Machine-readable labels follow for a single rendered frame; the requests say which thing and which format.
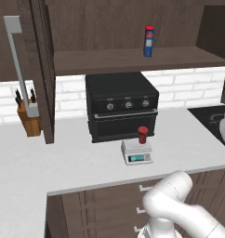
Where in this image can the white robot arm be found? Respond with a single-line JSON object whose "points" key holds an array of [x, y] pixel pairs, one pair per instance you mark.
{"points": [[167, 198]]}

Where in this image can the red yogurt cup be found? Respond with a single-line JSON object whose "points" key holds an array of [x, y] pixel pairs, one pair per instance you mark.
{"points": [[142, 134]]}

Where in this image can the white digital scale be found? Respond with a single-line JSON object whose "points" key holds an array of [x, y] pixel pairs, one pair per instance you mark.
{"points": [[133, 150]]}

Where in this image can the brown base cabinet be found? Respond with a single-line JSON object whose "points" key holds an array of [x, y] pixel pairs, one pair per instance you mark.
{"points": [[102, 210]]}

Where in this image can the black toaster oven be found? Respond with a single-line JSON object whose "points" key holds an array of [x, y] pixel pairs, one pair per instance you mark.
{"points": [[120, 89]]}

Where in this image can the wooden knife block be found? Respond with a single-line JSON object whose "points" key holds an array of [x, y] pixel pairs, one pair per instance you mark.
{"points": [[31, 124]]}

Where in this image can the blue and red box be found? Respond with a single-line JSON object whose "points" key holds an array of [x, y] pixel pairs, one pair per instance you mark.
{"points": [[148, 42]]}

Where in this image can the black hob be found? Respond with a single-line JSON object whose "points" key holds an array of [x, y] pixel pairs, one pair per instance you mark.
{"points": [[207, 119]]}

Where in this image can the dark brown closed wall cabinet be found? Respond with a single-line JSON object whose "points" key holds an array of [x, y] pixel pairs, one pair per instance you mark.
{"points": [[2, 46]]}

